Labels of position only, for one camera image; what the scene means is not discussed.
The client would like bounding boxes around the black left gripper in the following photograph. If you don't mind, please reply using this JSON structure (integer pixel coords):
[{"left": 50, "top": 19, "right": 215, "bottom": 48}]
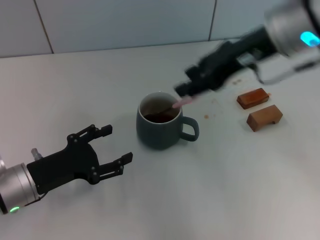
[{"left": 26, "top": 124, "right": 133, "bottom": 196}]

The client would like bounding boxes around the pink handled metal spoon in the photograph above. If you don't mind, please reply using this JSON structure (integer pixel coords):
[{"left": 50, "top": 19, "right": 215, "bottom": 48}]
[{"left": 153, "top": 96, "right": 200, "bottom": 116}]

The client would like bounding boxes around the grey ceramic cup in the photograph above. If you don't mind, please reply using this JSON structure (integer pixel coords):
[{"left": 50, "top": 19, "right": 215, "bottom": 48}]
[{"left": 136, "top": 91, "right": 200, "bottom": 151}]

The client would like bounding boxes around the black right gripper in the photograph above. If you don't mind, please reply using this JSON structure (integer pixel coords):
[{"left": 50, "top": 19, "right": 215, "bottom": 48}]
[{"left": 173, "top": 24, "right": 279, "bottom": 98}]

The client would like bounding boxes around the dark flat wooden block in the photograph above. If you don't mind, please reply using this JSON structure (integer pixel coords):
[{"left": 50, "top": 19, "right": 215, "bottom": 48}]
[{"left": 236, "top": 87, "right": 270, "bottom": 110}]

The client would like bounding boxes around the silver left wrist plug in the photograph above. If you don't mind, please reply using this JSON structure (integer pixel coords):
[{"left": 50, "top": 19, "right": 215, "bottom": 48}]
[{"left": 30, "top": 148, "right": 43, "bottom": 161}]

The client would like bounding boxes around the dark coffee liquid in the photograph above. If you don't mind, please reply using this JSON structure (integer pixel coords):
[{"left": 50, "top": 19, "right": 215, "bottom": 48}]
[{"left": 144, "top": 112, "right": 176, "bottom": 124}]

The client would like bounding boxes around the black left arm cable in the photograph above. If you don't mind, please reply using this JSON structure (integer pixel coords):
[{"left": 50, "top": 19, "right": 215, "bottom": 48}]
[{"left": 23, "top": 191, "right": 48, "bottom": 207}]

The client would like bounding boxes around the light notched wooden block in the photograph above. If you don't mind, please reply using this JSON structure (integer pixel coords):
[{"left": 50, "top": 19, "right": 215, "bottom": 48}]
[{"left": 246, "top": 104, "right": 284, "bottom": 133}]

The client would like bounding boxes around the grey right arm cable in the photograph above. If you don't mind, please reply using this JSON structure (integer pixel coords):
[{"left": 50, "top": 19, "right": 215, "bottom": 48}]
[{"left": 254, "top": 49, "right": 320, "bottom": 85}]

